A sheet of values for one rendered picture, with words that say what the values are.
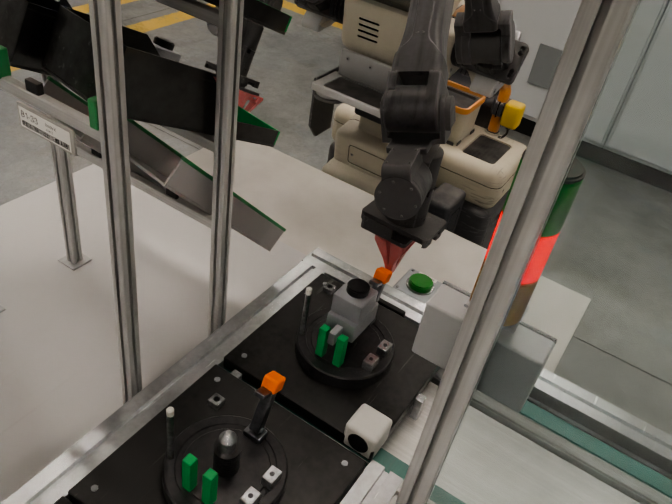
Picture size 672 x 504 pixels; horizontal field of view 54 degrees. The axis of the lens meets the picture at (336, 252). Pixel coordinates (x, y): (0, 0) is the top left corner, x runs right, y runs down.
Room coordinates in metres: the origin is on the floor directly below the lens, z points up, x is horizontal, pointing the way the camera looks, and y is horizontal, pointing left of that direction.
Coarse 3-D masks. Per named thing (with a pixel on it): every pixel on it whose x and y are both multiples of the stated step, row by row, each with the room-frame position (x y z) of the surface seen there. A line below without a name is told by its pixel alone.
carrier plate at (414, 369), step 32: (320, 288) 0.77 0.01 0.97; (288, 320) 0.69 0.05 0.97; (384, 320) 0.73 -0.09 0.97; (256, 352) 0.62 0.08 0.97; (288, 352) 0.63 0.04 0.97; (256, 384) 0.57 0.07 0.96; (288, 384) 0.57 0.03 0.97; (320, 384) 0.58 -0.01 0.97; (384, 384) 0.60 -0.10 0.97; (416, 384) 0.61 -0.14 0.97; (320, 416) 0.53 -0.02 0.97
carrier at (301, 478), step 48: (192, 384) 0.54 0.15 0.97; (240, 384) 0.56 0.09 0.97; (144, 432) 0.46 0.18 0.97; (192, 432) 0.46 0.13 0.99; (240, 432) 0.47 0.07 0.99; (288, 432) 0.50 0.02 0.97; (96, 480) 0.39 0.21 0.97; (144, 480) 0.40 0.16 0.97; (192, 480) 0.39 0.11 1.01; (240, 480) 0.41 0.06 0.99; (288, 480) 0.43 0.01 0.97; (336, 480) 0.44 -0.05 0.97
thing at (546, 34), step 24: (504, 0) 3.67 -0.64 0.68; (528, 0) 3.62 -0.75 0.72; (552, 0) 3.57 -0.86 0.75; (576, 0) 3.51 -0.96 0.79; (528, 24) 3.60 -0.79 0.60; (552, 24) 3.55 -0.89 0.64; (552, 48) 3.52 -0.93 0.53; (528, 72) 3.56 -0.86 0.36; (552, 72) 3.50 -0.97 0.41; (528, 96) 3.54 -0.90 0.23; (528, 120) 3.56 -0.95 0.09
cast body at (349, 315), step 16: (352, 288) 0.64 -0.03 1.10; (368, 288) 0.65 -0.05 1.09; (336, 304) 0.63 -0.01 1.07; (352, 304) 0.62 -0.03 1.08; (368, 304) 0.64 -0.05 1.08; (336, 320) 0.63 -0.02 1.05; (352, 320) 0.62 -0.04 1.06; (368, 320) 0.65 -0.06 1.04; (336, 336) 0.61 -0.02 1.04; (352, 336) 0.61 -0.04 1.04
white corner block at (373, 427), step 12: (360, 408) 0.54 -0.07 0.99; (372, 408) 0.54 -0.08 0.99; (360, 420) 0.52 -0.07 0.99; (372, 420) 0.52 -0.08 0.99; (384, 420) 0.53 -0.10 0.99; (348, 432) 0.51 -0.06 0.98; (360, 432) 0.50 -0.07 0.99; (372, 432) 0.51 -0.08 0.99; (384, 432) 0.51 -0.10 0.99; (348, 444) 0.51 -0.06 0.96; (360, 444) 0.50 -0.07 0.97; (372, 444) 0.49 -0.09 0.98
